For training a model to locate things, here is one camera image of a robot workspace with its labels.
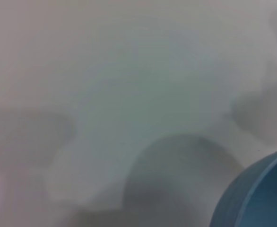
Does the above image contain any blue bowl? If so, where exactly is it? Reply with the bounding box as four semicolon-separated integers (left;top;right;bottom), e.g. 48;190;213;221
209;146;277;227

